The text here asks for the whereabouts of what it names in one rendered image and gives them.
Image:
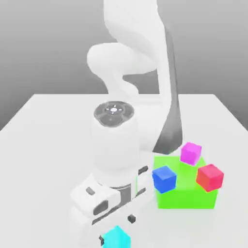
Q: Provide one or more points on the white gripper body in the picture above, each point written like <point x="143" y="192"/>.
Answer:
<point x="114" y="218"/>

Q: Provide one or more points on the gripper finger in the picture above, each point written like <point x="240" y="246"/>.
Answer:
<point x="131" y="219"/>
<point x="101" y="240"/>

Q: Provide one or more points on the small cyan cube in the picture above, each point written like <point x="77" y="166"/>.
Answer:
<point x="116" y="238"/>

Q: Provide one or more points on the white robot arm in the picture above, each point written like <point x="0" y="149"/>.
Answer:
<point x="116" y="145"/>

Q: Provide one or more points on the small blue cube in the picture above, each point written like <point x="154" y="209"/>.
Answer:
<point x="164" y="179"/>

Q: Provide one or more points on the small magenta cube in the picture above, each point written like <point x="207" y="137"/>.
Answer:
<point x="190" y="154"/>

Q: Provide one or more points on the small red cube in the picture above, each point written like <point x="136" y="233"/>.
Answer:
<point x="210" y="178"/>

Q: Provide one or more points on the large green box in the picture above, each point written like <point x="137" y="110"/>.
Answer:
<point x="186" y="197"/>

